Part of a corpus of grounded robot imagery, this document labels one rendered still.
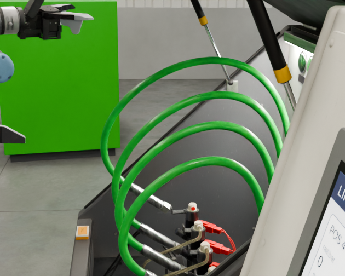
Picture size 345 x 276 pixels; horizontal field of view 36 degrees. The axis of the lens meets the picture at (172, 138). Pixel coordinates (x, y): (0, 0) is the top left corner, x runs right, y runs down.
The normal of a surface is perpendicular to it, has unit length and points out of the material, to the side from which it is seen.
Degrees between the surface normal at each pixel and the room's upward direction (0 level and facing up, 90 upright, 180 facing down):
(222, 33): 90
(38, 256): 0
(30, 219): 0
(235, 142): 90
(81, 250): 0
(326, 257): 76
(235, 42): 90
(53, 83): 90
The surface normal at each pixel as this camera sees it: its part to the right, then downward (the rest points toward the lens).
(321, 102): -0.96, -0.21
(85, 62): 0.22, 0.31
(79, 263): 0.01, -0.95
